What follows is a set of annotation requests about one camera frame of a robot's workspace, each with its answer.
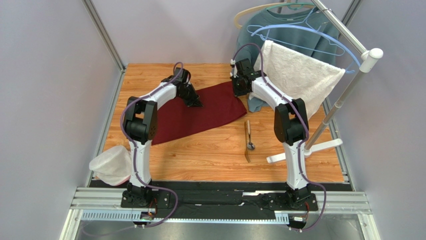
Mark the dark red cloth napkin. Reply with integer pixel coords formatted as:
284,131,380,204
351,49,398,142
152,81,247,145

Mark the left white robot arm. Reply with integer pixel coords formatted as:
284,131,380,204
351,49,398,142
120,67,203,208

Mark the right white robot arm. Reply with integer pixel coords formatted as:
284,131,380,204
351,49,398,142
230,59,311,209

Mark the white towel on hanger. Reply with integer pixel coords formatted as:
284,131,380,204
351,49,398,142
254,40,346,119

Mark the silver metal spoon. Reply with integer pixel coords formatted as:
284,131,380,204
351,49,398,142
246,120,255,151

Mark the beige wooden hanger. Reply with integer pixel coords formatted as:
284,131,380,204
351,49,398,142
233,0,296,30

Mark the teal sweatshirt on hanger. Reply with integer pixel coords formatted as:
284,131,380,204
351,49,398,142
235,8,345,118

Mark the light blue clothes hanger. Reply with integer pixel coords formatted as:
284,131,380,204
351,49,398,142
237,7,361,74

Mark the white mesh bag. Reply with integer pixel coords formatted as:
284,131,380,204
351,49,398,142
89,145,132,186

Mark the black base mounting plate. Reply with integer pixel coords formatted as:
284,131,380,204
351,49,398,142
89,180,354,221

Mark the metal clothes rack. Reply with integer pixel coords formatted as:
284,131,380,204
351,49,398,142
266,0,384,165

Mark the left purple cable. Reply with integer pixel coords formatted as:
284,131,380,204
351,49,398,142
119,61,179,229

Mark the purple cable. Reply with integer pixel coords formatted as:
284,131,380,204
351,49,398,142
231,42,328,232
119,61,179,229

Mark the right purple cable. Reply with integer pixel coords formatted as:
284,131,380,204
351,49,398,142
231,42,328,232

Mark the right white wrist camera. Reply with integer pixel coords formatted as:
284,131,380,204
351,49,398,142
230,59,238,78

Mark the aluminium frame rail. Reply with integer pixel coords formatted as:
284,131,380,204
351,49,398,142
82,0,126,73

